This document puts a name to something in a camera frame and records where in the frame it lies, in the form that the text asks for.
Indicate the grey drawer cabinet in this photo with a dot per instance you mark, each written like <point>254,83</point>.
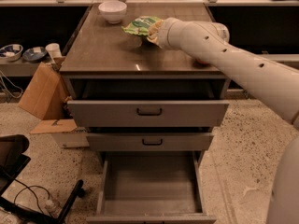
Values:
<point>106,64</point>

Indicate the brown cardboard box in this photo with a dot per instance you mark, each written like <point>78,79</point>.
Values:
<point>44,98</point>

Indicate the red apple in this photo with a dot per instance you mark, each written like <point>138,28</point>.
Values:
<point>202,62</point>

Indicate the grey top drawer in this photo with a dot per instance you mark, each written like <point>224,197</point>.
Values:
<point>208,113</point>

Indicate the grey bottom drawer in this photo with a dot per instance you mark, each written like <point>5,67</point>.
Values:
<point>151,188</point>

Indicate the blue patterned bowl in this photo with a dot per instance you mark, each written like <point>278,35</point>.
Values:
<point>11,52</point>

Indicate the white paper cup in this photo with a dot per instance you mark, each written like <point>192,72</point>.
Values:
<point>53,50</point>

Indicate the green rice chip bag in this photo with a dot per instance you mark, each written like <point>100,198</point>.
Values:
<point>140,25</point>

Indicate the low grey shelf left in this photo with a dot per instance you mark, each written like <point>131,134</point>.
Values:
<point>21,68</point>

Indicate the grey middle drawer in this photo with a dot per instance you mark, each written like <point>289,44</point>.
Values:
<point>149,141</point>

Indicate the grey drawer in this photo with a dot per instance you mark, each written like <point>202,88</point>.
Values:
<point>149,141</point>
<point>151,188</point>
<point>208,113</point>

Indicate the dark blue small bowl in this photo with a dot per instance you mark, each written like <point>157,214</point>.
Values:
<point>34,55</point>

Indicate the white ceramic bowl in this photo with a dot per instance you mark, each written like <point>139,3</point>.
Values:
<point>113,11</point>

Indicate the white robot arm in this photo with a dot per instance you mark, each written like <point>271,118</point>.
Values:
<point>274,84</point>

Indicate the black chair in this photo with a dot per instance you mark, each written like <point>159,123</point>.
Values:
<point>12,162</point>

